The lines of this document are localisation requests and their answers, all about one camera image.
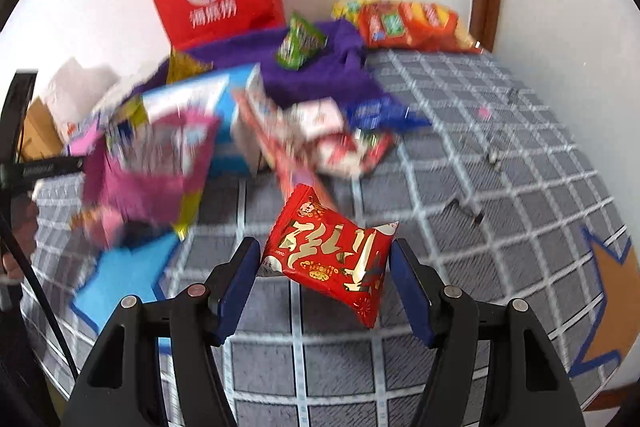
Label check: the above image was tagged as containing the blue white box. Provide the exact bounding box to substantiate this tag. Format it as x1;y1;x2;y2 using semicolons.
142;64;263;178

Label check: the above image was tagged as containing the brown cardboard box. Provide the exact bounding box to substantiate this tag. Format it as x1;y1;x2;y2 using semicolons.
20;99;63;160

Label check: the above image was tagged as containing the white plastic bag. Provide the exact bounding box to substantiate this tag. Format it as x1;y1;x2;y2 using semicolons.
42;57;121;108

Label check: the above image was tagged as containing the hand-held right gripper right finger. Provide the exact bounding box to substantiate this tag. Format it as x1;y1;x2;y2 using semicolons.
390;237;586;427

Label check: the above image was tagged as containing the yellow snack packet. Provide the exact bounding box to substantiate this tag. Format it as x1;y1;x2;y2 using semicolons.
167;49;213;82

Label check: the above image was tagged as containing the person's left hand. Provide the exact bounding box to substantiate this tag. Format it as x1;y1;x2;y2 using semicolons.
0;202;38;283

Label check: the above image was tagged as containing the orange snack bag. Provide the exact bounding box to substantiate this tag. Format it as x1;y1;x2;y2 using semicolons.
357;1;461;50

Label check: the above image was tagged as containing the small blue snack packet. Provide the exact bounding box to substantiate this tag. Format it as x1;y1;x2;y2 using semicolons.
345;96;431;132

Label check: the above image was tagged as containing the purple towel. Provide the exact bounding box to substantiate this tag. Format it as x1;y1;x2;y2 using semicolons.
135;19;393;108

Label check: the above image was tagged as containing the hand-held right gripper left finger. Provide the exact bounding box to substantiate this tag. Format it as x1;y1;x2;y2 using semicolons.
62;236;262;427

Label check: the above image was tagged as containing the grey grid-pattern mat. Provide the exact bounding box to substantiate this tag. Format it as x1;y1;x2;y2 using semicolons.
20;49;631;427

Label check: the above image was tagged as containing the red white green snack packet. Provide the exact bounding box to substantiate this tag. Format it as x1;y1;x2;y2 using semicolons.
315;129;396;180

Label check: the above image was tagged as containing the pink yellow snack bag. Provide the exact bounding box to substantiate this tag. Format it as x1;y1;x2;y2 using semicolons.
82;97;223;240

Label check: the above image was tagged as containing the red gold-print snack packet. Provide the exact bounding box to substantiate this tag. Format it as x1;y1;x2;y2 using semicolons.
256;183;400;329

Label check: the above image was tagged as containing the long red white snack packet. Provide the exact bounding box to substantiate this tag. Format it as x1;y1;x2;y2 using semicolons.
232;87;326;208

